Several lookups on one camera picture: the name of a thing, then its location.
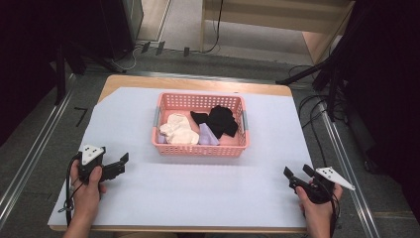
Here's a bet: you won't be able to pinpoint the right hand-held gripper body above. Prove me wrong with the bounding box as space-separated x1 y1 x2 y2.
295 166 357 205

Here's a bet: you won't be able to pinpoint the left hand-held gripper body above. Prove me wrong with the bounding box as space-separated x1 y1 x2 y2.
77 144 107 184

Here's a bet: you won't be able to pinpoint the person's right hand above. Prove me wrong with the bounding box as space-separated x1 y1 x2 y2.
294 179 345 226

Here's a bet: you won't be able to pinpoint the person's left hand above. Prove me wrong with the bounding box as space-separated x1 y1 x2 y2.
69 159 109 219

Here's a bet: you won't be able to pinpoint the white table sheet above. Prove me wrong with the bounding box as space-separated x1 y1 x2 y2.
48 86 313 230

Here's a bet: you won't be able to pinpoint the white cloth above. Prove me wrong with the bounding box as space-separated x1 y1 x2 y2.
158 113 201 146

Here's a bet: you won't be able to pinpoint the pink plastic basket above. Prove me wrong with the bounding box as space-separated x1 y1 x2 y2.
151 91 251 158

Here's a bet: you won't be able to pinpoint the black metal stand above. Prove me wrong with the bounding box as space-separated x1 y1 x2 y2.
275 19 356 123
53 39 87 106

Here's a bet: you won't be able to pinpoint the black cloth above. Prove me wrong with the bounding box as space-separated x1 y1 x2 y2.
189 104 240 140

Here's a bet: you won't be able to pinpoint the wooden table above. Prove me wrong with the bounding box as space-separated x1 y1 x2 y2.
49 73 309 234

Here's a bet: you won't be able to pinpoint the dark curtain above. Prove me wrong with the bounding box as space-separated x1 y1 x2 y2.
343 0 420 226
0 0 127 147

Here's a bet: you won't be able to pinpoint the grey cabinet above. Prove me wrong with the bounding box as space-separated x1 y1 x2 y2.
121 0 146 43

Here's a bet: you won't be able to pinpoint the light wooden shelf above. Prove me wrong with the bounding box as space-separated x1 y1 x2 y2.
199 0 357 65

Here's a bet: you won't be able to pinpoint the aluminium floor rail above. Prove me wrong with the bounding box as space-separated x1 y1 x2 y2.
0 72 77 230
320 101 381 238
83 68 279 84

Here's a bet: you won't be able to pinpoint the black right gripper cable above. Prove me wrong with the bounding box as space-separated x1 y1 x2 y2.
315 178 343 238

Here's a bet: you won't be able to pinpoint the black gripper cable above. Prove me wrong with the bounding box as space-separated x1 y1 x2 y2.
315 178 343 238
57 153 84 229

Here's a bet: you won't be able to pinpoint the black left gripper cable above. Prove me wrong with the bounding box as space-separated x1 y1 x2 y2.
57 153 84 229

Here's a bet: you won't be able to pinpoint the black floor cables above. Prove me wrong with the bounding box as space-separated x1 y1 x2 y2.
287 63 348 167

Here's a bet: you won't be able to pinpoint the white floor cable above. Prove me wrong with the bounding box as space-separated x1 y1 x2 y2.
110 45 143 73

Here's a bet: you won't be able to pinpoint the black hanging cable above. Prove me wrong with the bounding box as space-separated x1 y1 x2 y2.
201 0 226 55

